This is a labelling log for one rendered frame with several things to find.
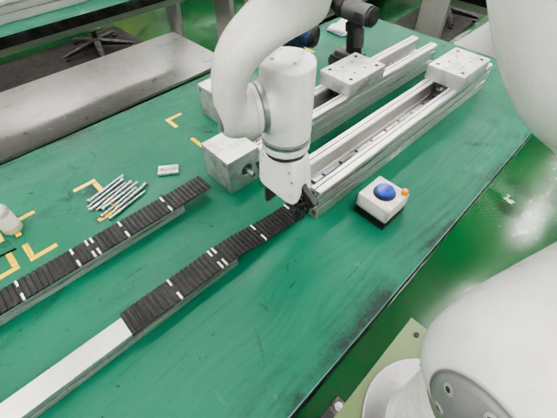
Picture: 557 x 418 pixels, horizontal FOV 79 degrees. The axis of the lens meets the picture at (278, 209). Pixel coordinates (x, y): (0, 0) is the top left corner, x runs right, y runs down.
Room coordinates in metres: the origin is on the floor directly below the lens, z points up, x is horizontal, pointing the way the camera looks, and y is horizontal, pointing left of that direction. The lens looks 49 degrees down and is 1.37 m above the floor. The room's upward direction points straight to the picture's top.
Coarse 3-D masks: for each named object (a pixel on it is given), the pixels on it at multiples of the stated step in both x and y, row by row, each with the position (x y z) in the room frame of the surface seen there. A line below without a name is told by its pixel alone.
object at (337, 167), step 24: (408, 96) 0.84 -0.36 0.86; (432, 96) 0.89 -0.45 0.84; (456, 96) 0.88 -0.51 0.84; (384, 120) 0.76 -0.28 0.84; (408, 120) 0.73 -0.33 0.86; (432, 120) 0.80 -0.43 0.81; (336, 144) 0.63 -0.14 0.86; (360, 144) 0.67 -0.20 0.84; (384, 144) 0.63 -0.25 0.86; (408, 144) 0.72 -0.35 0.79; (312, 168) 0.57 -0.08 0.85; (336, 168) 0.58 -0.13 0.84; (360, 168) 0.57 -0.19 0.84; (312, 192) 0.50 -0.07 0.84; (336, 192) 0.52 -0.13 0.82
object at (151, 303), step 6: (150, 294) 0.28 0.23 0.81; (144, 300) 0.27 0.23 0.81; (150, 300) 0.27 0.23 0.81; (156, 300) 0.27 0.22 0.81; (150, 306) 0.25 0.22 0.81; (156, 306) 0.25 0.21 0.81; (150, 312) 0.25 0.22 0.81; (156, 312) 0.25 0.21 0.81; (162, 312) 0.24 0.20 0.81; (156, 318) 0.23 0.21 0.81
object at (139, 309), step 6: (138, 300) 0.27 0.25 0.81; (132, 306) 0.25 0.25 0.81; (138, 306) 0.26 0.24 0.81; (144, 306) 0.26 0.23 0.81; (138, 312) 0.24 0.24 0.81; (144, 312) 0.24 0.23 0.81; (138, 318) 0.23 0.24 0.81; (144, 318) 0.23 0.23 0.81; (150, 318) 0.23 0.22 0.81; (144, 324) 0.22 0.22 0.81
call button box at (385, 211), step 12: (384, 180) 0.54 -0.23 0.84; (360, 192) 0.50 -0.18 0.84; (372, 192) 0.50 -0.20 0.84; (396, 192) 0.50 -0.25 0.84; (360, 204) 0.49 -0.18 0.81; (372, 204) 0.47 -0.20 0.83; (384, 204) 0.47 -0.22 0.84; (396, 204) 0.47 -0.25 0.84; (372, 216) 0.47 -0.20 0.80; (384, 216) 0.45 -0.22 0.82; (396, 216) 0.48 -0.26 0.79; (384, 228) 0.45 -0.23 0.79
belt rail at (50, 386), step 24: (168, 312) 0.25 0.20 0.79; (96, 336) 0.20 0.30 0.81; (120, 336) 0.20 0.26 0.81; (72, 360) 0.17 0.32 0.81; (96, 360) 0.17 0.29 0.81; (48, 384) 0.13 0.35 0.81; (72, 384) 0.14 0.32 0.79; (0, 408) 0.10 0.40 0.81; (24, 408) 0.10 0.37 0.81; (48, 408) 0.11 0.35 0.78
